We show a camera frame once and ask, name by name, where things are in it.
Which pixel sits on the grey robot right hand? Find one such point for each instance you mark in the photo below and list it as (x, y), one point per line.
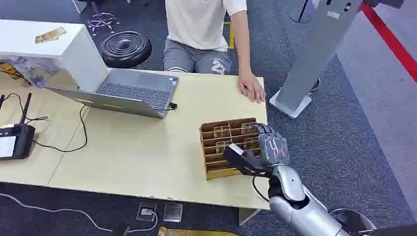
(275, 150)

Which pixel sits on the yellow floor tape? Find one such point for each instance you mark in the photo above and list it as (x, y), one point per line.
(231, 36)

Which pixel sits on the black stand base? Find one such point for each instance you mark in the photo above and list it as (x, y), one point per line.
(301, 13)

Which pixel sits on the black round stool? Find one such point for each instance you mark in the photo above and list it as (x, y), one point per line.
(125, 49)

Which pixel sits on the metal floor plate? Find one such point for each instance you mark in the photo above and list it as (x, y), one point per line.
(172, 212)

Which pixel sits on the black router with antennas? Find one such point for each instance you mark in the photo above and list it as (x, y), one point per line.
(14, 140)

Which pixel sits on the person's hand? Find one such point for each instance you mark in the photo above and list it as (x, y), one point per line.
(250, 87)

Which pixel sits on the white shelf box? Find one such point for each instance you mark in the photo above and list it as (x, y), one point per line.
(42, 45)

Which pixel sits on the person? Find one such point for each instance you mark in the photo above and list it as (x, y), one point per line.
(198, 32)

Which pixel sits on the gold sheet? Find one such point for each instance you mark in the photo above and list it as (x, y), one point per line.
(195, 232)

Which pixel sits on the grey stand column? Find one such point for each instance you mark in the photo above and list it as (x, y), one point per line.
(312, 55)

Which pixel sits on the wooden card box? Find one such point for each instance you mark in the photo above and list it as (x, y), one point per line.
(224, 153)

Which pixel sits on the chrome stool base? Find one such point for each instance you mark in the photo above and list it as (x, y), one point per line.
(102, 21)

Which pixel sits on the pale desk leg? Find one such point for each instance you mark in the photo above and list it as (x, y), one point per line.
(247, 215)

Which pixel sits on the red floor tape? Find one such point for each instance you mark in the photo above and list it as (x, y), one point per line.
(391, 40)

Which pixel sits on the floor socket box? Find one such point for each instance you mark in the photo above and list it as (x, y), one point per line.
(146, 212)

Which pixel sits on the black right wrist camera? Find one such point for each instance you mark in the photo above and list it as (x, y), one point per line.
(239, 160)

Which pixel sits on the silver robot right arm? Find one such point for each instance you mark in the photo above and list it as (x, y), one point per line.
(303, 205)

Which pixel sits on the grey laptop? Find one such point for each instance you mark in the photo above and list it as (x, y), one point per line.
(130, 92)

